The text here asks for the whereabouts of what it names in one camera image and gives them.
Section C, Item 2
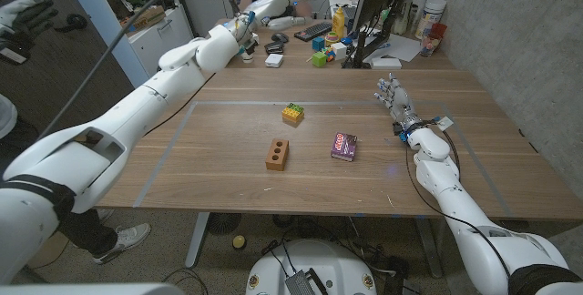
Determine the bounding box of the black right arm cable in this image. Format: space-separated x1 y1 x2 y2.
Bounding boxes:
404 117 514 282

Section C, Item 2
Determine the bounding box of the black keyboard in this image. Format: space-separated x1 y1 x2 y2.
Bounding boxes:
293 21 333 43

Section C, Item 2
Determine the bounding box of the cardboard box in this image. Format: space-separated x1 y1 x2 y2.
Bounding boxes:
119 5 168 34

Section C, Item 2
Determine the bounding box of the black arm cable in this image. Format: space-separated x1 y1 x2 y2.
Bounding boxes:
404 117 514 282
38 0 242 141

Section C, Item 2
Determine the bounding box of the black white teleoperation glove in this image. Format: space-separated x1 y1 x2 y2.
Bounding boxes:
0 0 59 65

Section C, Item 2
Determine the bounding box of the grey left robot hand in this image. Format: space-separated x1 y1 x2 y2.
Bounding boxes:
248 0 316 32

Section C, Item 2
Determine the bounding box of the grey table leg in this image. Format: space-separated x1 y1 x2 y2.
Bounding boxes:
184 212 210 269
414 217 444 280

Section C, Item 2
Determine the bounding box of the white robot torso base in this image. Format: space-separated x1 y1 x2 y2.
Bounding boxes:
245 239 378 295

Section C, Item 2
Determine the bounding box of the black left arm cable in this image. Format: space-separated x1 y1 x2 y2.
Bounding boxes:
38 0 242 141

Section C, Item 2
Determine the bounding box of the purple package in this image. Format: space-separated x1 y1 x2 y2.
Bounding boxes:
330 131 359 163

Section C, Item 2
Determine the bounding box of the black floor fan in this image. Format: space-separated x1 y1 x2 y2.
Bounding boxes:
207 212 242 236

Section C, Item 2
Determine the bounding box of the red snack bag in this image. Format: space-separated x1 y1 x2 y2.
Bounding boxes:
419 22 448 58

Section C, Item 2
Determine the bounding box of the white flat device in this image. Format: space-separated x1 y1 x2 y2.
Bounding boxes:
369 56 404 70

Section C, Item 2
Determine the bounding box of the brown brick block with holes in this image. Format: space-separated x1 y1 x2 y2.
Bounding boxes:
265 137 290 172

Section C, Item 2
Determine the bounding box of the white paper sheet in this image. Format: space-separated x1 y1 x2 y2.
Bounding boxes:
363 33 423 64

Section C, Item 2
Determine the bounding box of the grey finned electronics module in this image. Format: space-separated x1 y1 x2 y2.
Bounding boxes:
284 270 318 295

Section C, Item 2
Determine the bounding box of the white canister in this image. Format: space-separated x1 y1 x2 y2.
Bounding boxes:
414 0 448 40

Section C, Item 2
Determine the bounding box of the yellow mustard bottle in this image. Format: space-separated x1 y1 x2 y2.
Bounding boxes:
331 6 346 40

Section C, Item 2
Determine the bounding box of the white shelf cabinet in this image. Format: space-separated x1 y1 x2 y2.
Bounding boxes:
56 0 197 89

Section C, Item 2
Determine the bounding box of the yellow green lego stack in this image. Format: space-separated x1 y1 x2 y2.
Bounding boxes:
281 102 305 126

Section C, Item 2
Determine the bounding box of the standing person in black trousers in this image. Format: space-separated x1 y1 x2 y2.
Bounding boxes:
0 94 151 265

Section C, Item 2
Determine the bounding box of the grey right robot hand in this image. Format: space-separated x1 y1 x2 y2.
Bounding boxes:
373 72 423 136

